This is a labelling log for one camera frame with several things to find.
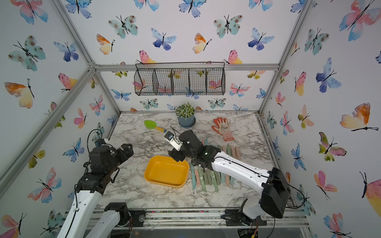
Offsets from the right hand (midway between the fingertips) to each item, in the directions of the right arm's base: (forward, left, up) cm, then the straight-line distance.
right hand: (176, 141), depth 75 cm
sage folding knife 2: (-6, -23, -24) cm, 34 cm away
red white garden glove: (+28, -28, -24) cm, 47 cm away
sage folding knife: (-7, -18, -24) cm, 31 cm away
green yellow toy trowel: (+31, +26, -25) cm, 48 cm away
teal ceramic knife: (-9, -9, -23) cm, 26 cm away
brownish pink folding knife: (-9, -11, -23) cm, 27 cm away
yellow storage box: (-5, +9, -26) cm, 28 cm away
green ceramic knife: (-10, -14, -24) cm, 29 cm away
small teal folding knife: (-8, -26, -23) cm, 36 cm away
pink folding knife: (-9, -28, -24) cm, 38 cm away
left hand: (-3, +26, -3) cm, 26 cm away
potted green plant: (+27, -1, -9) cm, 28 cm away
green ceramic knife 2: (-10, -21, -24) cm, 34 cm away
